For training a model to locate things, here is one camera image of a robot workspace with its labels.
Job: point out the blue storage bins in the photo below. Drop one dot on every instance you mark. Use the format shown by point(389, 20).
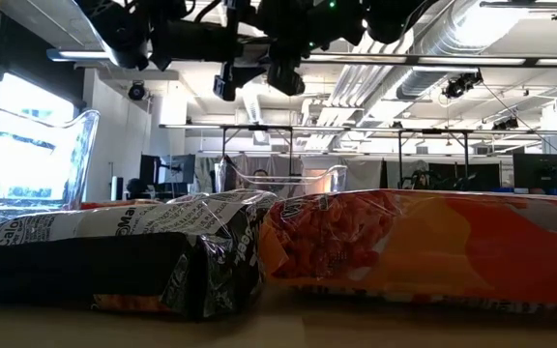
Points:
point(501, 190)

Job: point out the black ceiling spotlights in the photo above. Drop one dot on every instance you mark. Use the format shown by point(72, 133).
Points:
point(506, 124)
point(460, 86)

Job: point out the clear plastic bin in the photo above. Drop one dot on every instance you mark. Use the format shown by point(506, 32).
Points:
point(80, 159)
point(283, 186)

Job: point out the red Maruchan beef noodle pack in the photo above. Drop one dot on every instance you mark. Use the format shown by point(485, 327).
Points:
point(124, 204)

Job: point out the orange fire noodle pack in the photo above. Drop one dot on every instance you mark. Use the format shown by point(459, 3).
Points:
point(428, 251)

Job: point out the black monitor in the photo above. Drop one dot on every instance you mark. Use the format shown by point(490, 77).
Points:
point(542, 171)
point(179, 169)

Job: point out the silver air duct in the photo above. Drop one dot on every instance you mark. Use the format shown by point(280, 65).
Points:
point(433, 53)

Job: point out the grey curtain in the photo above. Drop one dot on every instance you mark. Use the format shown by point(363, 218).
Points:
point(370, 175)

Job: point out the black Maruchan noodle pack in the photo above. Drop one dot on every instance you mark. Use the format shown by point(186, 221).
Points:
point(114, 261)

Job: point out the long ceiling light bar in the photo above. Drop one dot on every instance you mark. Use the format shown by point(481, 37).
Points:
point(530, 61)

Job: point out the round black ceiling camera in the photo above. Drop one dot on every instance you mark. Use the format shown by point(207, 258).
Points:
point(137, 91)

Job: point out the black metal gantry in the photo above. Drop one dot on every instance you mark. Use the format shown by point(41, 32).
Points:
point(259, 127)
point(433, 131)

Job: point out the person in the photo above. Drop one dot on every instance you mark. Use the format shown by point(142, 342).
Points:
point(421, 180)
point(260, 175)

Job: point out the black office chair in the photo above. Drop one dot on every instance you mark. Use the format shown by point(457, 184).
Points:
point(136, 187)

